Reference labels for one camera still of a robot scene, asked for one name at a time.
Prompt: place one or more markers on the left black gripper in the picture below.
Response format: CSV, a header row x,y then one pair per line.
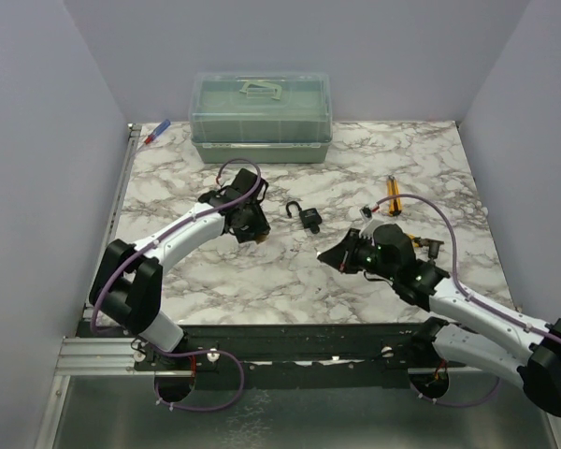
x,y
260,225

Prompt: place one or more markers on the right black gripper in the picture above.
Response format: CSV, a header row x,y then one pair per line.
x,y
341,256

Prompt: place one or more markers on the black padlock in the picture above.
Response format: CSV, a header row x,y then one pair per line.
x,y
309,218

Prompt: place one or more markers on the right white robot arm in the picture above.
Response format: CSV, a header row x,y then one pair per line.
x,y
471,329

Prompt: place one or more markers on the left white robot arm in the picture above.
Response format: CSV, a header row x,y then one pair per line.
x,y
128,284

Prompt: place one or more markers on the yellow utility knife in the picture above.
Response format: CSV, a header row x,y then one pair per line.
x,y
395,207

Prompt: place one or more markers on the green transparent toolbox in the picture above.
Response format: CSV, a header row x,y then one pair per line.
x,y
267,118

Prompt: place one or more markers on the blue red screwdriver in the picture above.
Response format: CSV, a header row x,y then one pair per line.
x,y
157,132

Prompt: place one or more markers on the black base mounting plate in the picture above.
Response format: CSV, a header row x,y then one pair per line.
x,y
296,356

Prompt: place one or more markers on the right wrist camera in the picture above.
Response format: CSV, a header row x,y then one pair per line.
x,y
369,217

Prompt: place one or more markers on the aluminium rail left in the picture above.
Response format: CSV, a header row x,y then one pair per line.
x,y
108,353

